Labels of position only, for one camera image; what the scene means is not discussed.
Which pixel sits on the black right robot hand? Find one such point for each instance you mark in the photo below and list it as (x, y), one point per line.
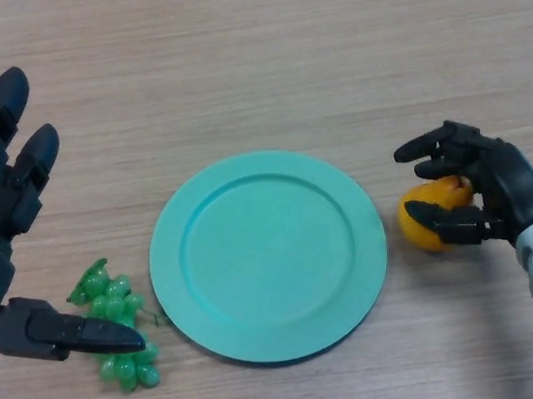
(513, 187)

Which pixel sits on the yellow pear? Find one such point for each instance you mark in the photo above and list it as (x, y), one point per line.
(416, 230)

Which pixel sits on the turquoise round plate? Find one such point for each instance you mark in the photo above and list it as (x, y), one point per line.
(269, 260)

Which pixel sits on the green grape bunch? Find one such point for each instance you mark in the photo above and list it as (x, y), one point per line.
(112, 301)

